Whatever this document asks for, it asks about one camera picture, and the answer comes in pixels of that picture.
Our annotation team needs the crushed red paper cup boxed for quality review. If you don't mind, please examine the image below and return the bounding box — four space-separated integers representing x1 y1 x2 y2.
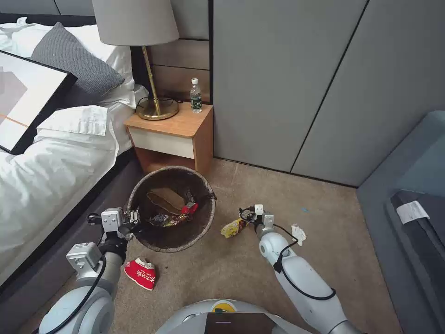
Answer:
124 257 156 291

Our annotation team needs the grey upholstered bench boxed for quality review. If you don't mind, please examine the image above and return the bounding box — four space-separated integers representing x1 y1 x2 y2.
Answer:
356 110 445 334

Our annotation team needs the round brown trash bin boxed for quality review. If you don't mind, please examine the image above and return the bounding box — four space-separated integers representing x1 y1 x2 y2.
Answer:
127 166 217 254

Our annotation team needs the dark crumpled snack wrapper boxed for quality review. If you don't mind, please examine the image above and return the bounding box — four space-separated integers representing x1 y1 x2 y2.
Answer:
148 213 191 228

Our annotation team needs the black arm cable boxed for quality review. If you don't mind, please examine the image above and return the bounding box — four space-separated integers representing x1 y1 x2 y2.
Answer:
273 224 337 301
51 256 107 334

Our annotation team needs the white robot front shell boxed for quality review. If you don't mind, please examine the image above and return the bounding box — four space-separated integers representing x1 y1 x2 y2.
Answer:
154 297 297 334

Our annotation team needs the brown wooden headboard panel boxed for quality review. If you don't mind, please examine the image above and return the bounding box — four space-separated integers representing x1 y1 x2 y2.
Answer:
130 37 211 106

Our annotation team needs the wooden nightstand with white drawer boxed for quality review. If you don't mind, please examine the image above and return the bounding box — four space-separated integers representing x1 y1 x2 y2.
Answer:
124 103 214 175

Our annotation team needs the clear water bottle green label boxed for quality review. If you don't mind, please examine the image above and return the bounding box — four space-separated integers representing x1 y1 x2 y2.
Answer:
189 78 203 114

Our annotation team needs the small white pillow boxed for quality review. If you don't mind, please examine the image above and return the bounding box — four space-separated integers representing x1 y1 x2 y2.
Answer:
36 105 111 138

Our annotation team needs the black lamp cable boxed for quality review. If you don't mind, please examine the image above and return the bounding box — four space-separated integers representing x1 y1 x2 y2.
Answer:
136 95 180 111

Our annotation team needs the black case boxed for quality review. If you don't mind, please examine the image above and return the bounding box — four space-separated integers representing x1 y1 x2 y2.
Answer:
383 189 445 269

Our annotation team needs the yellow snack wrapper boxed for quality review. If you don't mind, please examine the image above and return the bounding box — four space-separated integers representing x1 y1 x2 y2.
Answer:
221 218 252 239

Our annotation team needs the white duvet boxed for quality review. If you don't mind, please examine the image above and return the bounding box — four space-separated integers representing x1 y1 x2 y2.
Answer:
0 83 151 276

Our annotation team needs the black framed picture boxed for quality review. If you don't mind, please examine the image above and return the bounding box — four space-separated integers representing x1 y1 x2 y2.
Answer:
0 50 78 156

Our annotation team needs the grey wardrobe door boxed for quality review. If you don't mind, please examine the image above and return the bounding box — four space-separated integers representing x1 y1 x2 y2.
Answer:
290 0 445 189
212 0 369 173

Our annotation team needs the crumpled white paper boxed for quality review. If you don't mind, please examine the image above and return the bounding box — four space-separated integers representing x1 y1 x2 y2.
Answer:
291 224 308 247

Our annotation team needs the grey knitted pillow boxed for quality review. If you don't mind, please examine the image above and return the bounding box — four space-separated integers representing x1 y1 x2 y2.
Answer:
30 22 126 99

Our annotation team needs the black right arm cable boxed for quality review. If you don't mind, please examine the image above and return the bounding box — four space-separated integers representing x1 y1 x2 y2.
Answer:
273 224 337 301

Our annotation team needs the dark grey bed frame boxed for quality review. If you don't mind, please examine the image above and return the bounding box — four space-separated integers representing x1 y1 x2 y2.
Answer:
0 151 148 315

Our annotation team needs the large white pillow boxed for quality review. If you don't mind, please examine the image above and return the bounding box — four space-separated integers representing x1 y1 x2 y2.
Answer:
0 16 135 107

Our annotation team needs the white paper label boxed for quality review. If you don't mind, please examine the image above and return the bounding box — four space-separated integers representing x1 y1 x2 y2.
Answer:
397 201 429 225

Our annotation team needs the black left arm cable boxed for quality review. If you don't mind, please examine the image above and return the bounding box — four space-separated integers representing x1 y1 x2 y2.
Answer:
51 256 107 334

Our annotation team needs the brass lamp with grey shade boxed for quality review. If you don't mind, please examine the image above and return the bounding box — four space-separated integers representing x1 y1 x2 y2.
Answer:
91 0 180 122

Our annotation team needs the brown cardboard piece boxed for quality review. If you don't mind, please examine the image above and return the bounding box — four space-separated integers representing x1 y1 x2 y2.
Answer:
146 187 187 215

